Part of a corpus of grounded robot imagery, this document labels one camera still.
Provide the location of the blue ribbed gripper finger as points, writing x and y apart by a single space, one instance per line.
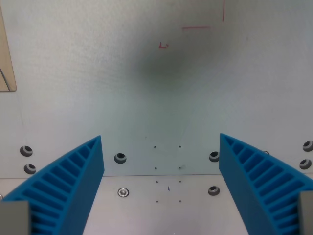
73 186
242 176

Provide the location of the silver screw in plate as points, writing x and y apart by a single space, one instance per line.
123 192

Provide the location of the light wooden board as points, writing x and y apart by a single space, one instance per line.
6 66

